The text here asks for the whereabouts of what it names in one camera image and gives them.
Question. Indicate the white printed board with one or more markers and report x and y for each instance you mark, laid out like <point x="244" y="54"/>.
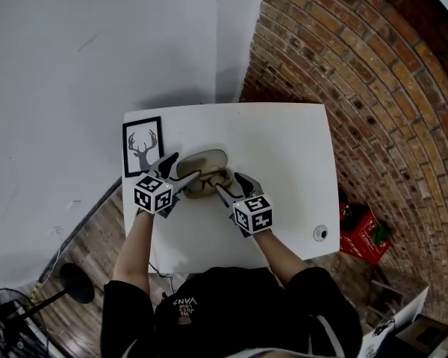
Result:
<point x="403" y="319"/>

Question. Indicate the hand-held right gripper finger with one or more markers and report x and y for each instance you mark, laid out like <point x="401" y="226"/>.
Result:
<point x="250" y="188"/>
<point x="227" y="194"/>

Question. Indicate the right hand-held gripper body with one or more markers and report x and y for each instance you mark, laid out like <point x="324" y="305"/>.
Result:
<point x="252" y="215"/>

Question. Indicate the person's black shirt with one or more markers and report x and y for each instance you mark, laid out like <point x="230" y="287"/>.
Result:
<point x="239" y="311"/>

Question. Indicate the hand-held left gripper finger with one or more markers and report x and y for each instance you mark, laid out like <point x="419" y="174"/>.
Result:
<point x="164" y="168"/>
<point x="184" y="185"/>

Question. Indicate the black framed deer picture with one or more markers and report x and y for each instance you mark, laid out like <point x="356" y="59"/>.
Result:
<point x="143" y="144"/>

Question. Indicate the white wall socket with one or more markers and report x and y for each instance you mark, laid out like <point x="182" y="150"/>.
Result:
<point x="54" y="230"/>
<point x="73" y="204"/>

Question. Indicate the beige glasses case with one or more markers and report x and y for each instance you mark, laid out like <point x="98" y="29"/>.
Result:
<point x="201" y="159"/>

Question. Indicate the person's right forearm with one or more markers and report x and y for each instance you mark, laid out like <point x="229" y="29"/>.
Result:
<point x="276" y="252"/>

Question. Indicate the red plastic crate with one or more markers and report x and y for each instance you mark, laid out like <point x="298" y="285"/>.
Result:
<point x="358" y="244"/>

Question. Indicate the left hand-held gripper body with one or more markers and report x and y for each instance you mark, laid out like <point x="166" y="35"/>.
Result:
<point x="153" y="194"/>

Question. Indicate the person's left forearm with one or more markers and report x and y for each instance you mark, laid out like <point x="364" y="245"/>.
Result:
<point x="134" y="244"/>

